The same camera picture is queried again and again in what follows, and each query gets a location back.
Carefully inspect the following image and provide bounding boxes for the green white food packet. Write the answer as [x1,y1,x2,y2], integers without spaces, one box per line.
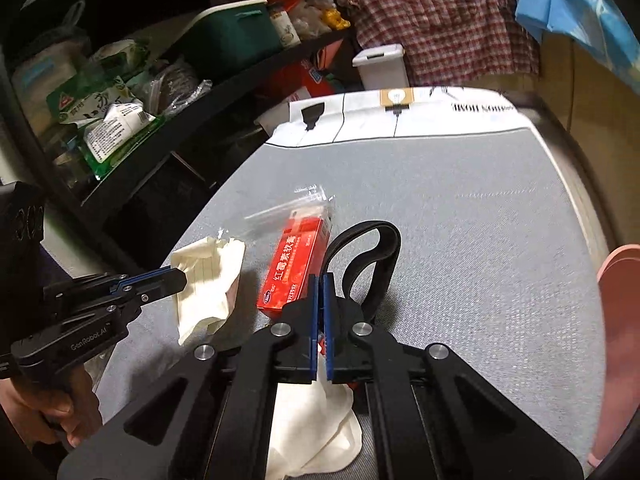
[82,102,166,176]
[45,77,136,123]

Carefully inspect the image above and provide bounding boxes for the grey table mat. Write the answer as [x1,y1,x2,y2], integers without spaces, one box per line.
[92,127,608,480]

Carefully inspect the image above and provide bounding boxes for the person's left hand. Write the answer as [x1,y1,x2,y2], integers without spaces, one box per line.
[0,380,104,449]

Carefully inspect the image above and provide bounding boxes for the clear plastic wrapper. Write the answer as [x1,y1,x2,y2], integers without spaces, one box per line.
[244,184,335,241]

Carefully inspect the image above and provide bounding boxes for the cream cloth bag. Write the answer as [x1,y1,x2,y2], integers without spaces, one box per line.
[170,236,246,346]

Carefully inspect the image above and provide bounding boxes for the white printed table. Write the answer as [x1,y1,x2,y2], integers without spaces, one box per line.
[92,86,623,480]

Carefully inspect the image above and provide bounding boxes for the red and white carton box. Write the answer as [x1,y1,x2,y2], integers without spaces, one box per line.
[256,212,335,318]

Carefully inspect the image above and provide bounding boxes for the red plaid shirt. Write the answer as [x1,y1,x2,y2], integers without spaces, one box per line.
[330,0,541,86]

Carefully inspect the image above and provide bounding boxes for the white cloth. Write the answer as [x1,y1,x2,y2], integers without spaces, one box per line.
[265,382,363,478]

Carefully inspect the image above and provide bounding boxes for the clear plastic bag bundle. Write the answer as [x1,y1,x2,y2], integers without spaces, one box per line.
[145,60,211,116]

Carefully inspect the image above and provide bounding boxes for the black strap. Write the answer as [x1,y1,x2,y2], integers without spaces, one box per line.
[320,220,402,328]

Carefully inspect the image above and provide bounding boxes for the green storage box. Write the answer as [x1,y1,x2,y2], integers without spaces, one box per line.
[177,0,283,81]

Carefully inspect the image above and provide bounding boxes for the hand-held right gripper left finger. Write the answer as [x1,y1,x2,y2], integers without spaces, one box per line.
[57,272,321,480]

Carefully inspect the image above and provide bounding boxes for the orange printed carton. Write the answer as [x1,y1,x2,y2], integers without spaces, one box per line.
[295,57,346,101]

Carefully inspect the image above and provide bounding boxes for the yellow figurine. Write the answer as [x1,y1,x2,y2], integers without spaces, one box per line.
[320,7,351,31]

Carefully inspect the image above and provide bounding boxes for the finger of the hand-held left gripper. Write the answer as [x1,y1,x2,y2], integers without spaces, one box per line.
[42,266,189,302]
[49,293,152,322]

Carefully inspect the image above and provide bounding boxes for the white labelled jar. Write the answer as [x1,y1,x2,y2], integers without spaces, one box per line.
[267,2,302,46]

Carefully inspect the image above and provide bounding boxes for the black metal shelf rack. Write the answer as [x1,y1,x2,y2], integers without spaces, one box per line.
[0,0,361,221]

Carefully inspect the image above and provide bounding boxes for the blue patterned cloth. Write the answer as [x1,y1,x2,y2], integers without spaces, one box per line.
[510,0,640,91]

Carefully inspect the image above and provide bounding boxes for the pink plastic bucket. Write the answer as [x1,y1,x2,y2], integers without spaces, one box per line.
[587,244,640,468]

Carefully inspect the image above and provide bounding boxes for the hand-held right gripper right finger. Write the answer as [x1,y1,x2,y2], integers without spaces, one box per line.
[322,272,586,480]

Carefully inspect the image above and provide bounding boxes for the white lidded bin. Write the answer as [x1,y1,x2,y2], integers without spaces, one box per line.
[351,44,408,92]

